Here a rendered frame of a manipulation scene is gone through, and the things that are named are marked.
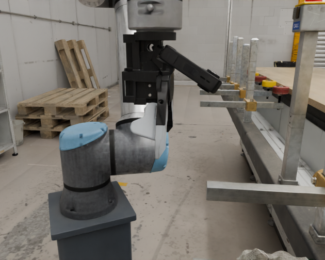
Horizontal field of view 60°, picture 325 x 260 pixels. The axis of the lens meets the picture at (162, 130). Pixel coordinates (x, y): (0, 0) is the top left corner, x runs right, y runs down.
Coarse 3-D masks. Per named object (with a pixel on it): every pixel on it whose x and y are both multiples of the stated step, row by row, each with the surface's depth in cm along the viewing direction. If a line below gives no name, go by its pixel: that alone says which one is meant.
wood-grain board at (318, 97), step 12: (264, 72) 226; (276, 72) 226; (288, 72) 226; (324, 72) 226; (276, 84) 170; (288, 84) 160; (312, 84) 160; (324, 84) 160; (312, 96) 122; (324, 96) 122; (324, 108) 105
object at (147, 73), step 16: (144, 32) 44; (160, 32) 44; (128, 48) 48; (144, 48) 47; (160, 48) 46; (128, 64) 49; (144, 64) 48; (160, 64) 47; (128, 80) 48; (144, 80) 46; (160, 80) 46; (128, 96) 47; (144, 96) 48
